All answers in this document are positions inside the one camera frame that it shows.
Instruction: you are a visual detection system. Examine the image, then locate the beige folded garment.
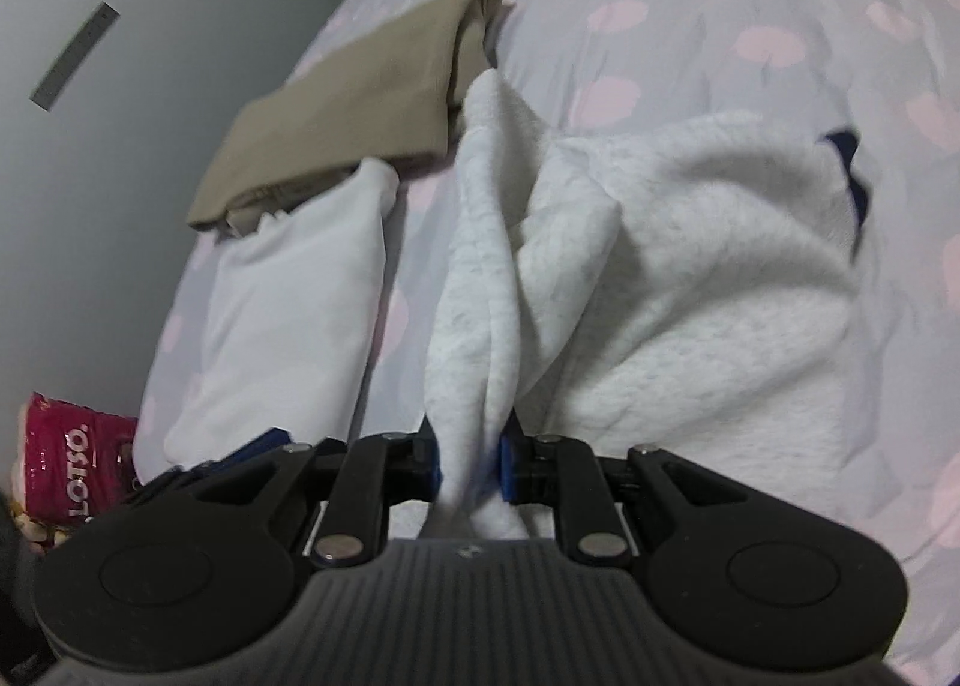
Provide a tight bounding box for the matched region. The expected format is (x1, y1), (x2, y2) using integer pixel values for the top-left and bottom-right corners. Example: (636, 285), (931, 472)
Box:
(187, 0), (503, 236)

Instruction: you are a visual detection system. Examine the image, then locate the light grey sweatshirt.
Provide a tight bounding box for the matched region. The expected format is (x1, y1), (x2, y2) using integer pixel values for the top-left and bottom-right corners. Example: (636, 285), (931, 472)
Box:
(421, 71), (862, 538)

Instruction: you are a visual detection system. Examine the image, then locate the grey wall plate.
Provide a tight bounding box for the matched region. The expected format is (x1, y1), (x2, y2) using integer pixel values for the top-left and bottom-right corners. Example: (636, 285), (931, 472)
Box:
(29, 2), (119, 112)

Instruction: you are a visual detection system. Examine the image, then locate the white garment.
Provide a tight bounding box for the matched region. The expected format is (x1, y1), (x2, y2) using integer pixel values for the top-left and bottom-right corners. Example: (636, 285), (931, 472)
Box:
(164, 158), (398, 466)

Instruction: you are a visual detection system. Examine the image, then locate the red Lotso bag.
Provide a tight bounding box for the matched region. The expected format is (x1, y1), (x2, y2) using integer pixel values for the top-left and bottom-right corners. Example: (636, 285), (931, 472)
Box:
(10, 392), (139, 551)

